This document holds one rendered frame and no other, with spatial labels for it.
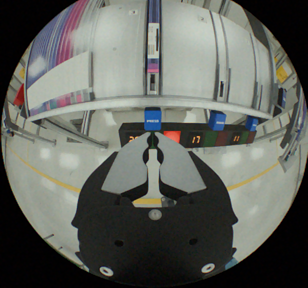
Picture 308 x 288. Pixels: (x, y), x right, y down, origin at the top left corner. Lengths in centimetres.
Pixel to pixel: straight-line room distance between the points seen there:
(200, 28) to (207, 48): 4
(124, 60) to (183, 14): 13
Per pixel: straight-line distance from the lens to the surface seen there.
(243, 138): 30
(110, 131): 95
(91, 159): 100
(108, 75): 17
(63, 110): 20
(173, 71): 16
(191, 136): 20
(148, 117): 15
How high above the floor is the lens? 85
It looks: 76 degrees down
